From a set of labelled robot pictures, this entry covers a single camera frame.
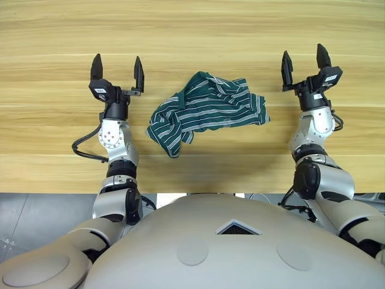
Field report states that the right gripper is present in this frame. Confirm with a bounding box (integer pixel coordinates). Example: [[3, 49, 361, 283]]
[[280, 43, 333, 113]]

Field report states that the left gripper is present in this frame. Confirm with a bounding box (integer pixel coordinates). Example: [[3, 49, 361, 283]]
[[90, 54, 146, 120]]

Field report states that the green striped T-shirt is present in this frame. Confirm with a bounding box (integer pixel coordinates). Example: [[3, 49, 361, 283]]
[[146, 70, 271, 159]]

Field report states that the robot body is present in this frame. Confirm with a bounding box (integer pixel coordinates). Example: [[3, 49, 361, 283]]
[[87, 192, 385, 289]]

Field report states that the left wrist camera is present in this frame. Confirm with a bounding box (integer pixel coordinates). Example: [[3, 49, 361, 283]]
[[88, 78, 114, 104]]

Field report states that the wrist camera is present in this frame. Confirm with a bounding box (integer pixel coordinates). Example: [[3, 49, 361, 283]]
[[312, 66, 344, 91], [88, 78, 114, 104]]

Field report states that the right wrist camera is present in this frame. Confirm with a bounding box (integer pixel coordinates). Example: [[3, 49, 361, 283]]
[[312, 66, 344, 91]]

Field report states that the black cable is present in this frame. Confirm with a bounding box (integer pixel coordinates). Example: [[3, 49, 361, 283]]
[[330, 107, 345, 132], [71, 112, 109, 164]]

